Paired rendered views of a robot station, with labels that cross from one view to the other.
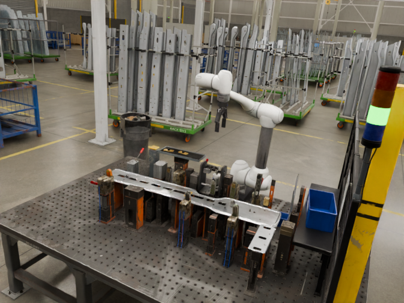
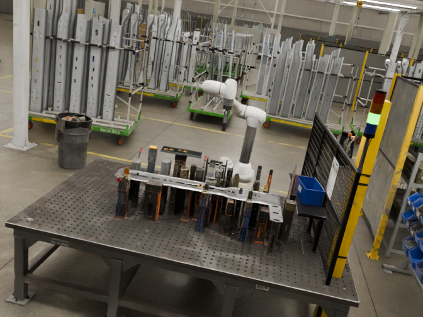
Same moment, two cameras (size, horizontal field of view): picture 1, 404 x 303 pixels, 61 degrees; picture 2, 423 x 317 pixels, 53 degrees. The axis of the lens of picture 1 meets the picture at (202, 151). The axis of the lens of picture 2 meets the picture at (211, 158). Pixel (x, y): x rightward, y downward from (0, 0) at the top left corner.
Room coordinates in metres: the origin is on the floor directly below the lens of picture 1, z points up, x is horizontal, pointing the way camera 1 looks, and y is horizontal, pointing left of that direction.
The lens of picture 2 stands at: (-0.88, 1.11, 2.34)
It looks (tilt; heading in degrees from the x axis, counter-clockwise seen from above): 18 degrees down; 341
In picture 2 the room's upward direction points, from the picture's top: 9 degrees clockwise
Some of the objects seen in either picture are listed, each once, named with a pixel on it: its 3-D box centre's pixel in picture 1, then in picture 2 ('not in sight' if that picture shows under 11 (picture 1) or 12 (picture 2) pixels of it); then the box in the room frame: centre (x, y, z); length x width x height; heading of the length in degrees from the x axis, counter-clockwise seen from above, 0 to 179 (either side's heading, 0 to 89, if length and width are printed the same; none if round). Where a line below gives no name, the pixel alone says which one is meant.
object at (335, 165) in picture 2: (345, 198); (333, 178); (1.74, -0.83, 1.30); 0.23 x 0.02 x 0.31; 158
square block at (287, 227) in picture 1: (283, 248); (286, 221); (1.82, -0.56, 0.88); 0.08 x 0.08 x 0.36; 68
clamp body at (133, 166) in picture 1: (133, 181); (134, 180); (2.59, 0.56, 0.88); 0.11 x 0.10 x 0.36; 158
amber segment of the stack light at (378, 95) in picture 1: (382, 98); (376, 108); (1.25, -0.64, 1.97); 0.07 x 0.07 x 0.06
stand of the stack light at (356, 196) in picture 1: (370, 143); (368, 135); (1.25, -0.64, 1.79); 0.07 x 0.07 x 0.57
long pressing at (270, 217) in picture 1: (185, 194); (197, 186); (2.22, 0.10, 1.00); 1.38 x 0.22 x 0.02; 68
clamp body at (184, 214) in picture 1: (184, 222); (203, 210); (2.03, 0.08, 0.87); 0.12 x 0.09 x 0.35; 158
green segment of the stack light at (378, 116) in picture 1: (378, 114); (373, 117); (1.25, -0.64, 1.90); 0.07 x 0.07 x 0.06
